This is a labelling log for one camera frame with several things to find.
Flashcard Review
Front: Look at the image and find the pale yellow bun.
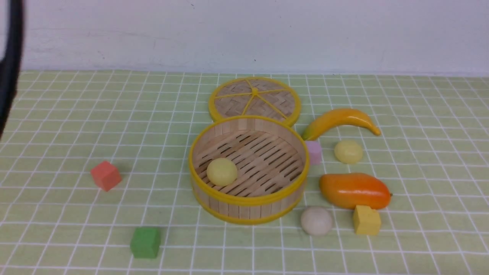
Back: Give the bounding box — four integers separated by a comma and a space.
206, 158, 238, 186

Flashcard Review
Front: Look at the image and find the light yellow bun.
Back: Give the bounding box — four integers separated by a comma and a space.
334, 140, 364, 164

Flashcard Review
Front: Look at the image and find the white bun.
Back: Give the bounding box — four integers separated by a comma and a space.
300, 206, 334, 236

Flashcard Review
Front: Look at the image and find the bamboo steamer tray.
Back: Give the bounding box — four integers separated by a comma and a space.
188, 115, 310, 225

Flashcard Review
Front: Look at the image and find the woven bamboo steamer lid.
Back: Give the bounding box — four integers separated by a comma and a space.
208, 77, 301, 127

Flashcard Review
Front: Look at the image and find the pink foam cube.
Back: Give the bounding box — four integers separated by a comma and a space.
305, 140, 322, 165

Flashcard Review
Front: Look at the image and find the yellow plastic banana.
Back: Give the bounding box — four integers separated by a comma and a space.
301, 108, 381, 141

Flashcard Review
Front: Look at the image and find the orange plastic mango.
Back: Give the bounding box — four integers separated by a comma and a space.
319, 173, 392, 210

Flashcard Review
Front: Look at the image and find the red foam cube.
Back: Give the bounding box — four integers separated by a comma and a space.
90, 161, 122, 192

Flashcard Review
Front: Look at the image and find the green foam cube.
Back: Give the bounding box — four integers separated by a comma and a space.
130, 226, 161, 259

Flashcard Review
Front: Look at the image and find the yellow foam cube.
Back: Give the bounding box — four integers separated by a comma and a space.
353, 205, 381, 235

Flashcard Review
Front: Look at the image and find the green checked tablecloth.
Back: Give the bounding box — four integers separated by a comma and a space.
0, 70, 489, 275

